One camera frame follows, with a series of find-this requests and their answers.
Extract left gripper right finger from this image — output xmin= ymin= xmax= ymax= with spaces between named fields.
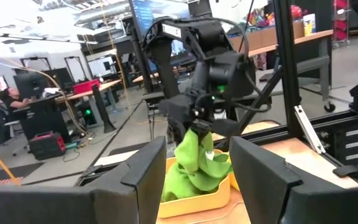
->
xmin=228 ymin=136 xmax=358 ymax=224

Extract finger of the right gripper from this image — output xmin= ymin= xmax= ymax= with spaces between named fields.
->
xmin=192 ymin=120 xmax=202 ymax=142
xmin=201 ymin=120 xmax=213 ymax=141

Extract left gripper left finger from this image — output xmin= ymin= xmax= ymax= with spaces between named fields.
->
xmin=0 ymin=136 xmax=167 ymax=224

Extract green microfiber towel white label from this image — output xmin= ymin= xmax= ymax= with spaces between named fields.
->
xmin=174 ymin=128 xmax=233 ymax=192

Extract red toolbox on floor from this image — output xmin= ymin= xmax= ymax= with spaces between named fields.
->
xmin=29 ymin=130 xmax=67 ymax=161

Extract black box with labels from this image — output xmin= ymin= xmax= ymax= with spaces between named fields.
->
xmin=331 ymin=121 xmax=358 ymax=175

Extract yellow-orange plastic basket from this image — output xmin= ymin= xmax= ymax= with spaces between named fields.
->
xmin=157 ymin=148 xmax=241 ymax=219

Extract wooden table black legs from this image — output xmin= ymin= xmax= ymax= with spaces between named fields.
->
xmin=54 ymin=79 xmax=124 ymax=134

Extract computer with green light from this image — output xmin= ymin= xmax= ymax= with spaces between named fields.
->
xmin=79 ymin=102 xmax=98 ymax=127

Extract black office desk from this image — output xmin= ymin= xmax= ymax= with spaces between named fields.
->
xmin=14 ymin=93 xmax=71 ymax=144

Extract red storage box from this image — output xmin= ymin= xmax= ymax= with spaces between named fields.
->
xmin=72 ymin=79 xmax=101 ymax=95

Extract large blue screen monitor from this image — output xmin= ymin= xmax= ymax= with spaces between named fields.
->
xmin=128 ymin=0 xmax=198 ymax=68

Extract cardboard boxes row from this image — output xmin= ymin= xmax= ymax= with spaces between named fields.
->
xmin=228 ymin=20 xmax=306 ymax=52

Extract person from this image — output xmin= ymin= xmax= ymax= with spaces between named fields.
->
xmin=0 ymin=86 xmax=30 ymax=114

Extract black computer monitor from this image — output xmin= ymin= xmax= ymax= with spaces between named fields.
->
xmin=12 ymin=72 xmax=48 ymax=99
xmin=44 ymin=67 xmax=74 ymax=91

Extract wooden workbench grey legs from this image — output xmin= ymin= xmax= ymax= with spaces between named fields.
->
xmin=228 ymin=29 xmax=337 ymax=113

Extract yellow white container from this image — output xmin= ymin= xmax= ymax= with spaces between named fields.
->
xmin=302 ymin=13 xmax=317 ymax=37

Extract silver metal bracket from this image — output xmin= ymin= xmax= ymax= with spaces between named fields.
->
xmin=293 ymin=105 xmax=326 ymax=156

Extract black aluminium frame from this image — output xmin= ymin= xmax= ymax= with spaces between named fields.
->
xmin=73 ymin=0 xmax=358 ymax=187

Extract red wire shelf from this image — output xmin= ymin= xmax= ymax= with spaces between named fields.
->
xmin=333 ymin=0 xmax=351 ymax=47

